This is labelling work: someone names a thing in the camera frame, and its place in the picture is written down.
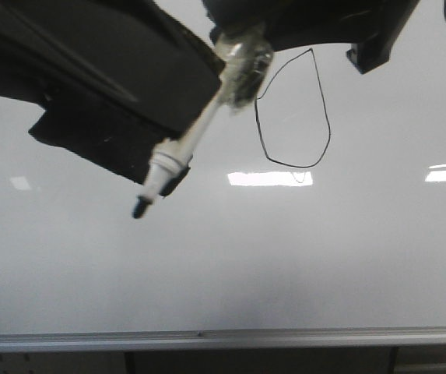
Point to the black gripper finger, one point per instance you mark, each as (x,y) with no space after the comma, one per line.
(371,28)
(113,78)

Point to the white marker with black cap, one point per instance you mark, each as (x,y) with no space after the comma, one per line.
(247,57)

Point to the white whiteboard with aluminium frame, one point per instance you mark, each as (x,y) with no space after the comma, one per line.
(324,224)

